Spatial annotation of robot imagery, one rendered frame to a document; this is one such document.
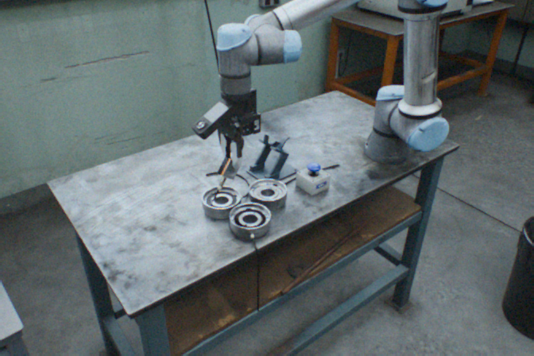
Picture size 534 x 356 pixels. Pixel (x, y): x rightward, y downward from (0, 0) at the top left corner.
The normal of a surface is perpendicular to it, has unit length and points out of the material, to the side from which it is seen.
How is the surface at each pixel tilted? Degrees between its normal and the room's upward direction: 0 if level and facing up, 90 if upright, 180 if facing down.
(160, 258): 0
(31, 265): 0
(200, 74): 90
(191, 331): 0
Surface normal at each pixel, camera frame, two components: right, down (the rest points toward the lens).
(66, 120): 0.61, 0.41
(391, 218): 0.02, -0.86
